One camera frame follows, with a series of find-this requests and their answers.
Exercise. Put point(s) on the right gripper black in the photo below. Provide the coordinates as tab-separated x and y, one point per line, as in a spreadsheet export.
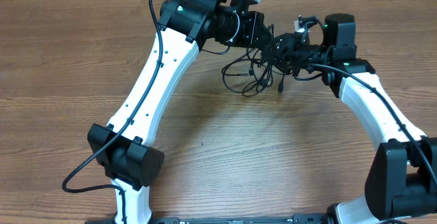
285	54

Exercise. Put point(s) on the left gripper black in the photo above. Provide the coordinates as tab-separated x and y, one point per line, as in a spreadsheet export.
253	20

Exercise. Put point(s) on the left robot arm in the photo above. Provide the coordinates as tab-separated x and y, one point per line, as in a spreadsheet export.
124	145

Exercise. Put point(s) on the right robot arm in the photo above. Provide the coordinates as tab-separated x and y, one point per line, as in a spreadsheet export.
401	182

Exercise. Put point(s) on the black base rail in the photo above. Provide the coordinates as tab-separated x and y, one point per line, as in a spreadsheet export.
314	218

